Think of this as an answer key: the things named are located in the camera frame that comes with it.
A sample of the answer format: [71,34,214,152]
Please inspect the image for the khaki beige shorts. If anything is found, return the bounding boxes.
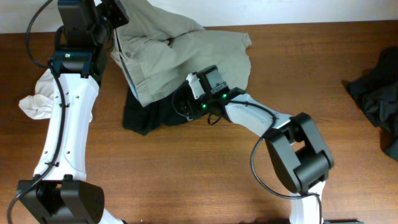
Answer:
[111,0,252,106]

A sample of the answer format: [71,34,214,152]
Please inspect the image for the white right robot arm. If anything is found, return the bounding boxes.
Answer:
[171,65,334,223]

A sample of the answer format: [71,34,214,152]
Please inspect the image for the black garment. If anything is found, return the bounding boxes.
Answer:
[122,90,188,136]

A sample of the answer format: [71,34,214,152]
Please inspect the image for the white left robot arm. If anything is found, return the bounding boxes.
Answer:
[15,0,129,223]

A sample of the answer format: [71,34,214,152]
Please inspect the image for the white crumpled cloth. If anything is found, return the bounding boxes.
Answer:
[19,70,99,128]

